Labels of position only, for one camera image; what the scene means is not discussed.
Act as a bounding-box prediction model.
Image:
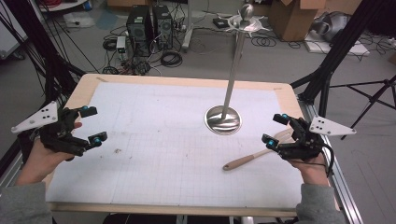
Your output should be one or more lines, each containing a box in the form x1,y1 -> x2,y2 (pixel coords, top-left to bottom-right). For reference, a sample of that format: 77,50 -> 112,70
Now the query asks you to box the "beige wooden spatula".
221,128 -> 295,172

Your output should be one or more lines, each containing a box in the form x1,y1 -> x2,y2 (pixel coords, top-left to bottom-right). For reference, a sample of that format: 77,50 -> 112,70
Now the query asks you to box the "black tripod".
330,74 -> 396,141

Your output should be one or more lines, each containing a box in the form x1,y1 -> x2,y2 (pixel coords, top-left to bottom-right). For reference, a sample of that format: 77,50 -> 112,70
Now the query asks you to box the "aluminium rail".
297,94 -> 365,224

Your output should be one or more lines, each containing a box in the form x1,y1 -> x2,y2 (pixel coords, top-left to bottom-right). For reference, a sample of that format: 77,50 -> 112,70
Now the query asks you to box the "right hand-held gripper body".
277,115 -> 358,161

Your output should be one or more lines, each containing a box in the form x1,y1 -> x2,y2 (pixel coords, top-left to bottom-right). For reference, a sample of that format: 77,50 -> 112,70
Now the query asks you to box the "small white power supply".
116,35 -> 128,53

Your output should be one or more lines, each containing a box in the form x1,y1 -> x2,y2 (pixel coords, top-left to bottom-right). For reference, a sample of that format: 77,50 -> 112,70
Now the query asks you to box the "person's left hand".
15,121 -> 84,187

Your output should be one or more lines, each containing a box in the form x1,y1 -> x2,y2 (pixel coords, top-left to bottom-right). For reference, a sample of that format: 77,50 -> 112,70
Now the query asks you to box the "cardboard box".
268,0 -> 328,42

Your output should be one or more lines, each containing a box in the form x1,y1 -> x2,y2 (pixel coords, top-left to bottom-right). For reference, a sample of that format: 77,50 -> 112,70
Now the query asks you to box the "white desk leg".
181,0 -> 196,52

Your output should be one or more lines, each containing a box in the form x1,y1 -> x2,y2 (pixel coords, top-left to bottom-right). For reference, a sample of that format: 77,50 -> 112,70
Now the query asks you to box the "black computer tower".
125,5 -> 154,58
152,4 -> 174,50

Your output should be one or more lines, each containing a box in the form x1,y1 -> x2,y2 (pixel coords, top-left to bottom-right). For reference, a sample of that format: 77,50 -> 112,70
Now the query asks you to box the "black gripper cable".
292,142 -> 336,178

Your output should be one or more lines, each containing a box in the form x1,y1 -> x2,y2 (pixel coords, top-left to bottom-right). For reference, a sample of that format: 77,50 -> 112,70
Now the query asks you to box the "white grid mat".
45,81 -> 304,209

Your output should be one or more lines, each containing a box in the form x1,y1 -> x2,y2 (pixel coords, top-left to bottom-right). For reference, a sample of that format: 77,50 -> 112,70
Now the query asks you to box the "coiled black cable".
160,50 -> 184,68
250,35 -> 277,48

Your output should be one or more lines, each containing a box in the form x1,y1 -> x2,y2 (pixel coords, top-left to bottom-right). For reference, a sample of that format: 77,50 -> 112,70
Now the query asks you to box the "round metal bowl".
204,3 -> 272,136

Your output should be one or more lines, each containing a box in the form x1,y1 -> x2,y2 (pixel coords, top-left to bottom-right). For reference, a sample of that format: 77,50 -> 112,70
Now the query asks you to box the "person's right hand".
287,154 -> 331,188

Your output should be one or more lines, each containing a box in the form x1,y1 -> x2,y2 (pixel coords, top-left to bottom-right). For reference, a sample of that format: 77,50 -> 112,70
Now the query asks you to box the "black metal frame stand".
290,0 -> 396,105
0,0 -> 87,105

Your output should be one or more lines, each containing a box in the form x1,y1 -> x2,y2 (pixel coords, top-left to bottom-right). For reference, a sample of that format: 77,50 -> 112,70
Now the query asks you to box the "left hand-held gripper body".
11,101 -> 90,158

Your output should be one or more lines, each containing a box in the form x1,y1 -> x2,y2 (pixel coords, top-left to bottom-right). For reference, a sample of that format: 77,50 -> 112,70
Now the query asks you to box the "white flat board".
303,31 -> 372,57

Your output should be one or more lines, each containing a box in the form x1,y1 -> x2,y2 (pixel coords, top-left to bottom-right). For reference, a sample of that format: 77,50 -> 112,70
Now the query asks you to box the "grey bag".
311,11 -> 351,43

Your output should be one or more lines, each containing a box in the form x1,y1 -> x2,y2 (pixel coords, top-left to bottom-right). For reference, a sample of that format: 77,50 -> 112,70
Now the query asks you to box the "small black box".
213,17 -> 230,30

